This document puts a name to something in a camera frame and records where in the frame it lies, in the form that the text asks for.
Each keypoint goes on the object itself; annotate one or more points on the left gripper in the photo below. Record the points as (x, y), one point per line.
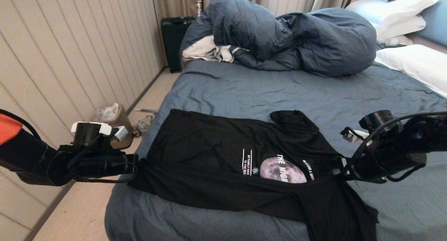
(104, 165)

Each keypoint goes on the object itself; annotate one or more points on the black suitcase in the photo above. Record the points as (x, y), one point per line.
(173, 40)

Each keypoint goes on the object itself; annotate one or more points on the blue padded headboard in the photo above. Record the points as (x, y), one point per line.
(434, 22)

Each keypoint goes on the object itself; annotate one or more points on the large white pillow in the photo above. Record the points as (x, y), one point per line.
(391, 8)

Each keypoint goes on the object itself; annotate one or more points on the flat white pillow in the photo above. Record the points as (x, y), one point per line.
(401, 27)

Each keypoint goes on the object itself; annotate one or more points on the bronze trash bin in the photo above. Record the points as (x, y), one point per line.
(124, 129)

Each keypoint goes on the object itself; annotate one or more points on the thin metal rod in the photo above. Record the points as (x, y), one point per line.
(146, 110)

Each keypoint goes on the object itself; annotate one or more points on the clear plastic bin bag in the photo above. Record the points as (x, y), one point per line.
(107, 111)

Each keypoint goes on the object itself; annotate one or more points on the crumpled dark blue duvet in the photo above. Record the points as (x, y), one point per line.
(314, 40)

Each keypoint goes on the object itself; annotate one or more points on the teal patterned cloth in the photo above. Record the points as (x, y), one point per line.
(143, 125)

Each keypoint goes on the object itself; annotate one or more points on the bed with blue sheet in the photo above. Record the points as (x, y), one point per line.
(244, 90)

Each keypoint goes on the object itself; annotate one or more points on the small white pillow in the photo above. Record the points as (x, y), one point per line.
(394, 41)

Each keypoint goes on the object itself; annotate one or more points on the long white pillow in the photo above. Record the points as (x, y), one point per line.
(415, 63)

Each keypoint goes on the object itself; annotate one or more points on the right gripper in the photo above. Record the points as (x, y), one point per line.
(366, 167)

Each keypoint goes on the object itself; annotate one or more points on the white sheer curtain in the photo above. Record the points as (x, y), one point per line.
(290, 0)

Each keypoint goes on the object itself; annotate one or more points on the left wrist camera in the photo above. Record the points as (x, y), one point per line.
(120, 132)

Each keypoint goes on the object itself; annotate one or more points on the black printed t-shirt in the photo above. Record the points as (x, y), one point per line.
(209, 178)

